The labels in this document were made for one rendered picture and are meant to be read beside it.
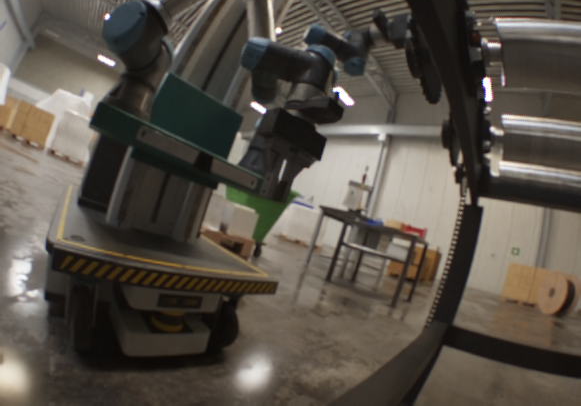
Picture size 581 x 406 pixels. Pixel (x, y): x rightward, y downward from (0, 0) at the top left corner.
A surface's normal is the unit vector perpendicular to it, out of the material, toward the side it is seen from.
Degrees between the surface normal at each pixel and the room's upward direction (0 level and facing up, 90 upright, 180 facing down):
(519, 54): 138
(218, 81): 90
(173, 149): 90
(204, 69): 90
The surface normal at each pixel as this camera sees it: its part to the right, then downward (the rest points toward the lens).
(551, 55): -0.69, 0.41
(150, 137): 0.73, 0.14
